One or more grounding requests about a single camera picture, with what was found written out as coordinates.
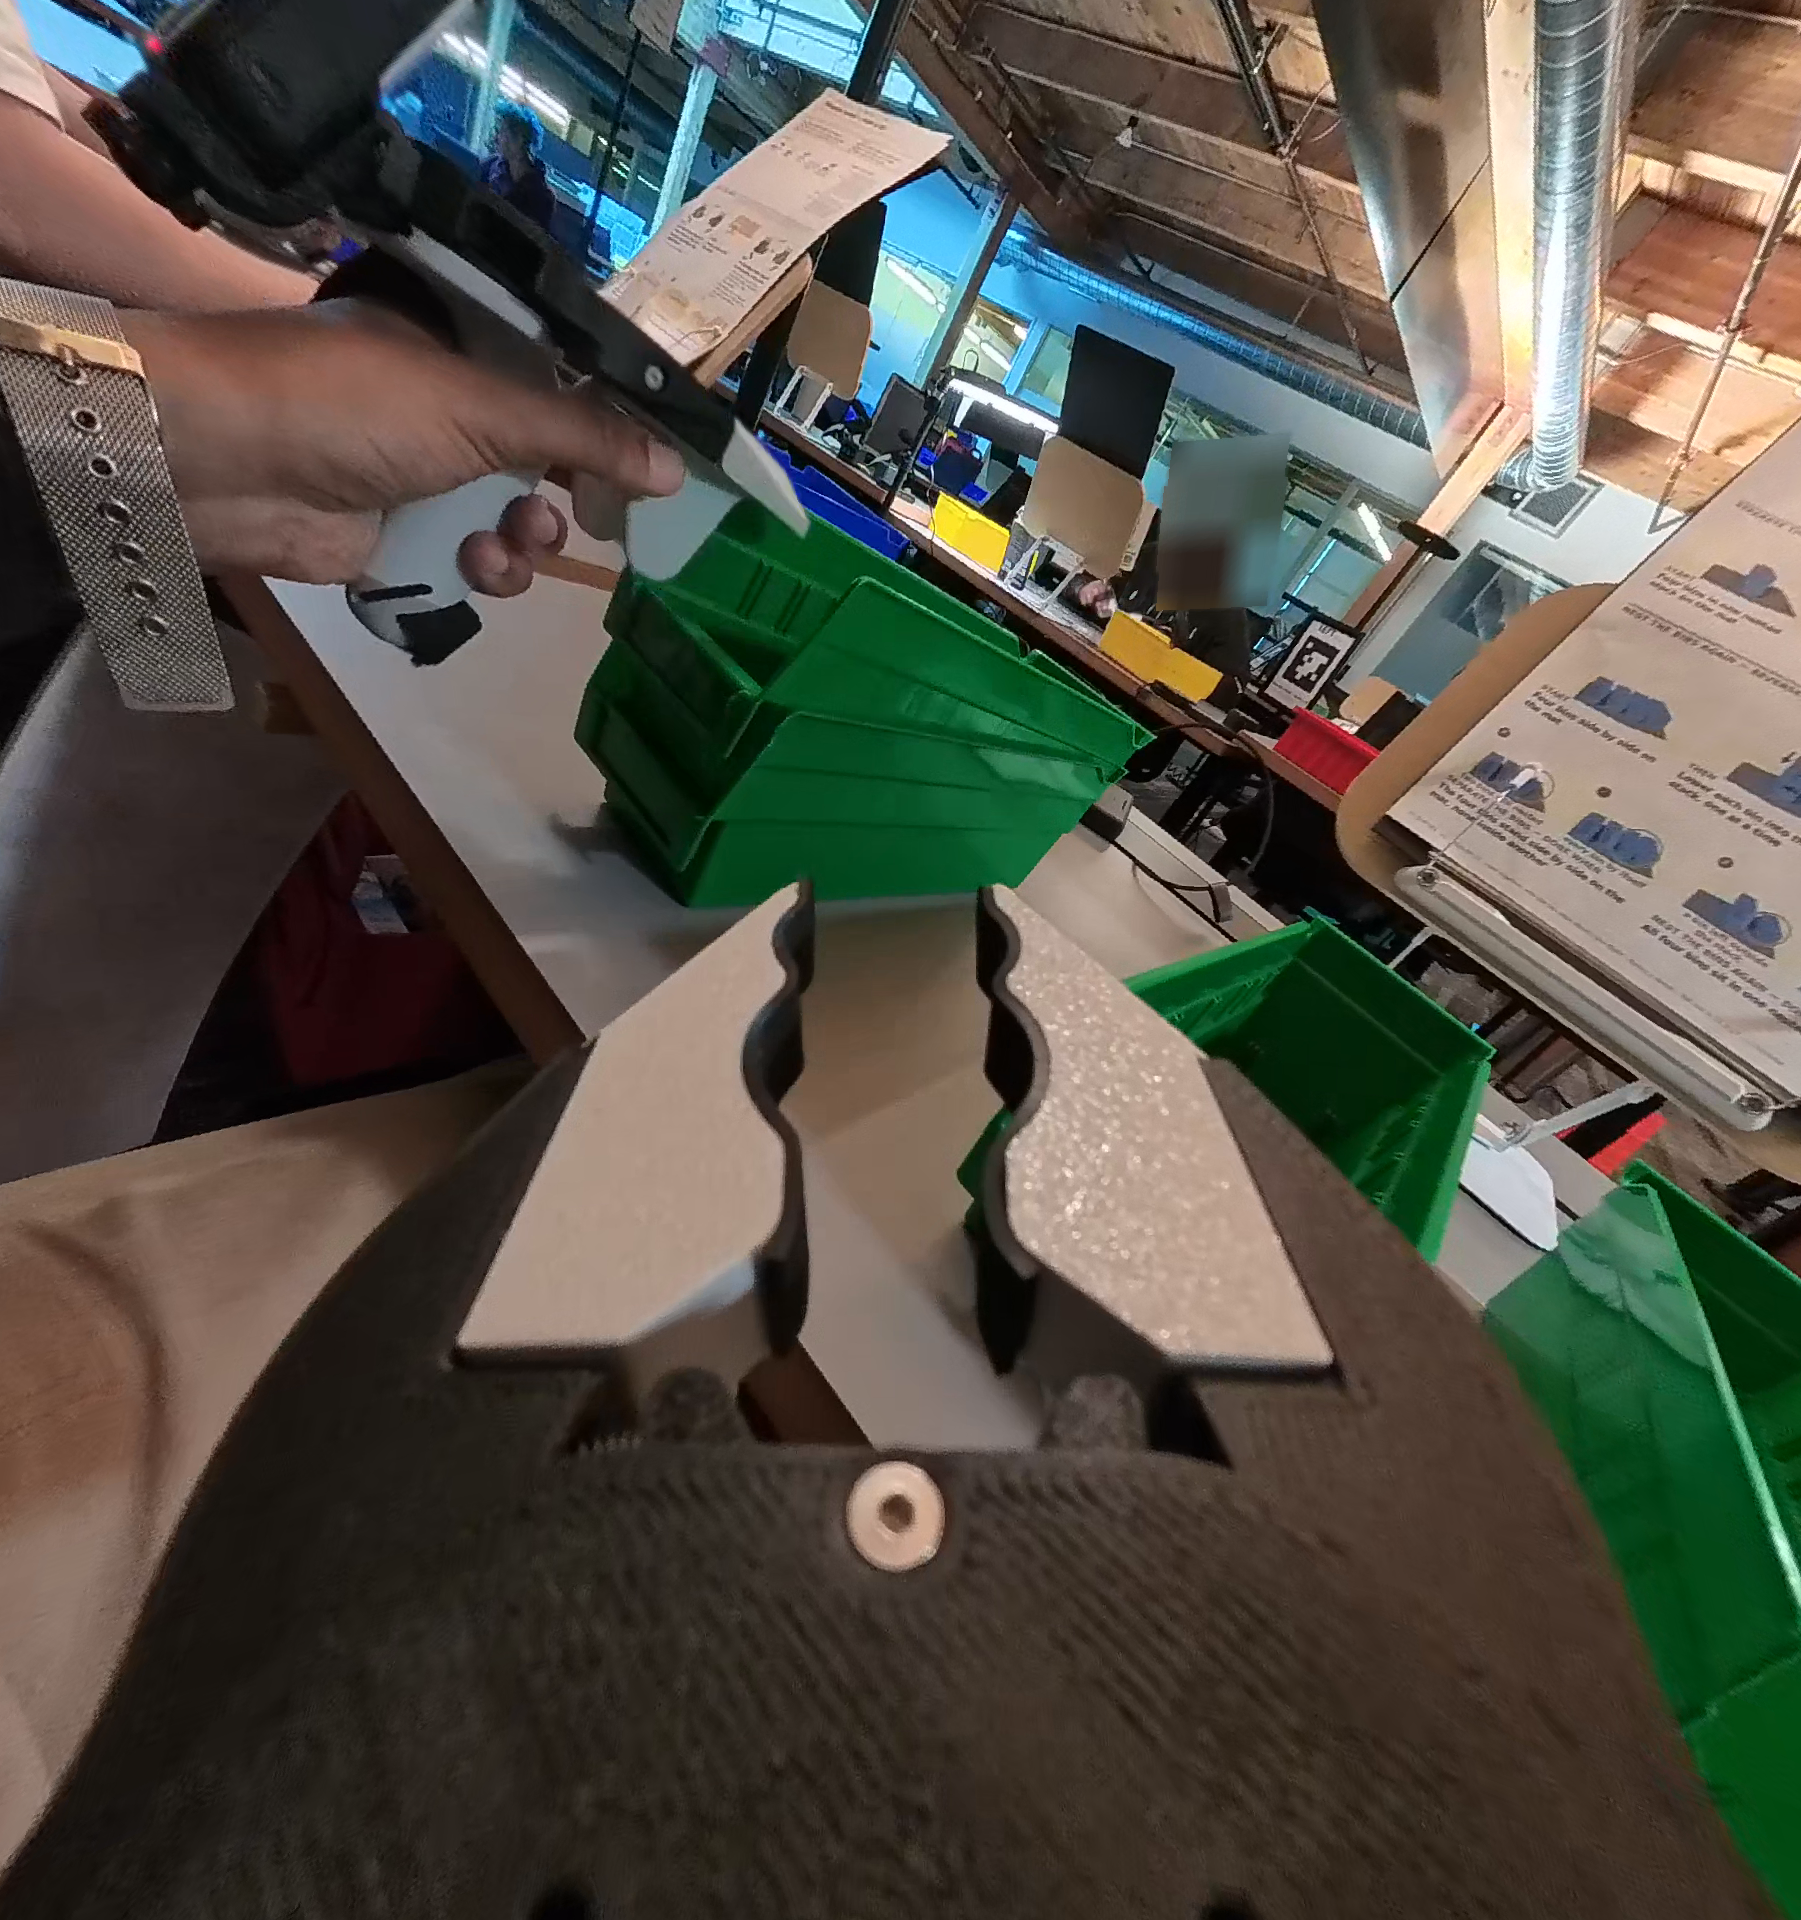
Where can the grey desk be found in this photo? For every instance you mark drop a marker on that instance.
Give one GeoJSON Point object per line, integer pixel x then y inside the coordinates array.
{"type": "Point", "coordinates": [450, 779]}

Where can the black and beige holder board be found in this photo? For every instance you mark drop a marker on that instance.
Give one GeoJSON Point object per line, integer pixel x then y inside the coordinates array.
{"type": "Point", "coordinates": [840, 284]}
{"type": "Point", "coordinates": [1110, 405]}

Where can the person's left forearm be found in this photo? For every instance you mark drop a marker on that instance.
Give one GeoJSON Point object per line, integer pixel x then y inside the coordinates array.
{"type": "Point", "coordinates": [16, 196]}

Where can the yellow plastic bin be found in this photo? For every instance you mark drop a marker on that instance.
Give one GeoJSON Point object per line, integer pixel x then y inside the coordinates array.
{"type": "Point", "coordinates": [972, 536]}
{"type": "Point", "coordinates": [1147, 653]}

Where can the person's left hand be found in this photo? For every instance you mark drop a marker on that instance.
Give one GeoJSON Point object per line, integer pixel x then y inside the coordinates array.
{"type": "Point", "coordinates": [315, 435]}

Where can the red plastic bin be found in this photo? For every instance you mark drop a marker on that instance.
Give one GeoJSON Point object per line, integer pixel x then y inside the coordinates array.
{"type": "Point", "coordinates": [1319, 750]}

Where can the rectangular metal duct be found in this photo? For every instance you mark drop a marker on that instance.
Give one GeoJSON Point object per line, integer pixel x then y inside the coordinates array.
{"type": "Point", "coordinates": [1425, 178]}

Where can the blue plastic bin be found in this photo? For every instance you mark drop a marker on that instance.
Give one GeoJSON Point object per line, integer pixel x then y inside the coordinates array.
{"type": "Point", "coordinates": [854, 517]}

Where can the tan instruction sheet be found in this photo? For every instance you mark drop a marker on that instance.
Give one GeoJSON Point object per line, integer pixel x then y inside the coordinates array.
{"type": "Point", "coordinates": [779, 209]}

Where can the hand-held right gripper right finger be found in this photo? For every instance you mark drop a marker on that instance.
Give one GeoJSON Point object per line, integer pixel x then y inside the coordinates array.
{"type": "Point", "coordinates": [1156, 1199]}

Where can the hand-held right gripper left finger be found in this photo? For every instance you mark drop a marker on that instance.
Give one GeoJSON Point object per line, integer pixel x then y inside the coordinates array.
{"type": "Point", "coordinates": [630, 1199]}

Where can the white holder stand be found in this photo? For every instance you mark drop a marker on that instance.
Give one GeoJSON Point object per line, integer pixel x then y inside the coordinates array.
{"type": "Point", "coordinates": [1508, 1185]}

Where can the silver clip bar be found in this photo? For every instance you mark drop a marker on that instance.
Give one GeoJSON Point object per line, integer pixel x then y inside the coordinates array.
{"type": "Point", "coordinates": [1590, 998]}

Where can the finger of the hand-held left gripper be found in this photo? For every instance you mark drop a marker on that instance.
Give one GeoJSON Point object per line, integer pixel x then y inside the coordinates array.
{"type": "Point", "coordinates": [675, 532]}
{"type": "Point", "coordinates": [758, 475]}

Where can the round silver ventilation duct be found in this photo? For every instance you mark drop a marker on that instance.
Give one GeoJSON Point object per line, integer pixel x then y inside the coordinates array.
{"type": "Point", "coordinates": [1576, 224]}

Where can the dark red bag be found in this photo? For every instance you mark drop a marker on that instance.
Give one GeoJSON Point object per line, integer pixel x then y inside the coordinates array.
{"type": "Point", "coordinates": [346, 960]}

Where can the printed instruction sheet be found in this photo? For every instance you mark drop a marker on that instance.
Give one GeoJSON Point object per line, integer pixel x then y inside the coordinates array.
{"type": "Point", "coordinates": [1711, 720]}

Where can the printed marker sign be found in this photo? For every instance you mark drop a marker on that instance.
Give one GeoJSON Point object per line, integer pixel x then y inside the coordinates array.
{"type": "Point", "coordinates": [1317, 658]}

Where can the person's beige trousers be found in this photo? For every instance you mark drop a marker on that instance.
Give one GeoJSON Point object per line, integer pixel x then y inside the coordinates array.
{"type": "Point", "coordinates": [89, 1426]}

